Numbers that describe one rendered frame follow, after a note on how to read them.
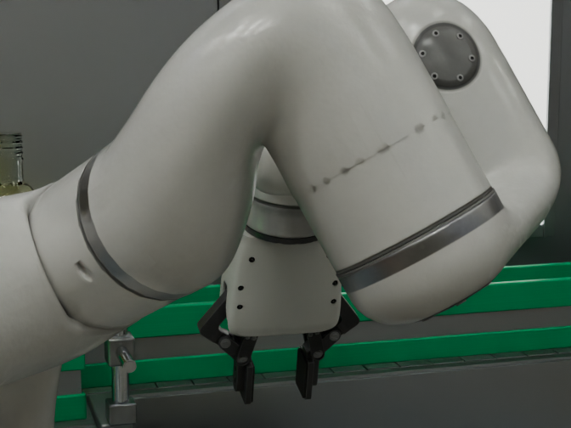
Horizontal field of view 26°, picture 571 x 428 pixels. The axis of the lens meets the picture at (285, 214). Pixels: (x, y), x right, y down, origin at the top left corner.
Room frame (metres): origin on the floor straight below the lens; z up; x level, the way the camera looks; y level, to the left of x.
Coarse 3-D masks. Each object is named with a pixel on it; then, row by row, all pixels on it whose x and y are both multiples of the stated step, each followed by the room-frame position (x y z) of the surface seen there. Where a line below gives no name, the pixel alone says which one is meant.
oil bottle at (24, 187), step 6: (24, 180) 1.23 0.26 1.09; (0, 186) 1.21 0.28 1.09; (6, 186) 1.21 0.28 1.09; (12, 186) 1.21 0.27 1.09; (18, 186) 1.21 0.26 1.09; (24, 186) 1.21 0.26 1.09; (30, 186) 1.22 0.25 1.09; (0, 192) 1.20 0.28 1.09; (6, 192) 1.20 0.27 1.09; (12, 192) 1.20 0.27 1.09; (18, 192) 1.20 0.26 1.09; (24, 192) 1.21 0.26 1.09
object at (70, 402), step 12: (72, 360) 1.10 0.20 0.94; (84, 360) 1.11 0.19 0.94; (60, 372) 1.10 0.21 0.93; (72, 372) 1.11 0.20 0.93; (60, 384) 1.10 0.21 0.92; (72, 384) 1.11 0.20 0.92; (60, 396) 1.10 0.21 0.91; (72, 396) 1.10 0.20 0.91; (84, 396) 1.11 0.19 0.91; (60, 408) 1.10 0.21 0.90; (72, 408) 1.10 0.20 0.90; (84, 408) 1.11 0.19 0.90; (60, 420) 1.10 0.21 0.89
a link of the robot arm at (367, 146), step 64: (256, 0) 0.55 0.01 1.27; (320, 0) 0.56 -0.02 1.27; (192, 64) 0.55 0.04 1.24; (256, 64) 0.54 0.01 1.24; (320, 64) 0.55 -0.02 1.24; (384, 64) 0.56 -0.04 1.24; (128, 128) 0.57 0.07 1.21; (192, 128) 0.54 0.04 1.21; (256, 128) 0.56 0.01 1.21; (320, 128) 0.55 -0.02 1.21; (384, 128) 0.55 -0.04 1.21; (448, 128) 0.56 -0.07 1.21; (128, 192) 0.56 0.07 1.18; (192, 192) 0.55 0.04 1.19; (320, 192) 0.55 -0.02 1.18; (384, 192) 0.54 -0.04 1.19; (448, 192) 0.55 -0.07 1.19; (128, 256) 0.56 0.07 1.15; (192, 256) 0.56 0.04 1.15
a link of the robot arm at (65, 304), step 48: (48, 192) 0.62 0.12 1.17; (0, 240) 0.59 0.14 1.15; (48, 240) 0.60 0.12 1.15; (0, 288) 0.58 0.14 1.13; (48, 288) 0.59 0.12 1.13; (96, 288) 0.59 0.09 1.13; (0, 336) 0.57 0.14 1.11; (48, 336) 0.60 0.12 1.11; (96, 336) 0.62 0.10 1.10; (0, 384) 0.59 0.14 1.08
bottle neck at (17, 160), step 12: (0, 132) 1.23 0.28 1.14; (12, 132) 1.23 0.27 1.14; (0, 144) 1.21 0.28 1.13; (12, 144) 1.21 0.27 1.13; (0, 156) 1.21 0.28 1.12; (12, 156) 1.21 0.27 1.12; (0, 168) 1.21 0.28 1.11; (12, 168) 1.21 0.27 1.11; (0, 180) 1.21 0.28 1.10; (12, 180) 1.21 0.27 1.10
